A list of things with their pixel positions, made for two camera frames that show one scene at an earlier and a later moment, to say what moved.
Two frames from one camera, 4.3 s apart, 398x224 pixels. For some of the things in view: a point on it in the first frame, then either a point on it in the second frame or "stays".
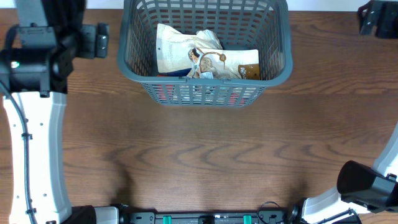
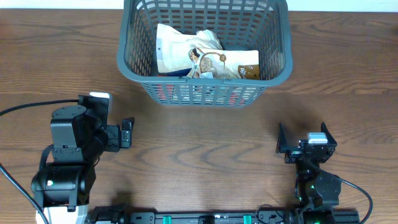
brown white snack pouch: [225, 63] stays
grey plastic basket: [245, 25] stays
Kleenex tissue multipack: [180, 73] stays
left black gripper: [87, 48] to [114, 142]
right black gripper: [387, 30] to [291, 154]
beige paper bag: [173, 49] stays
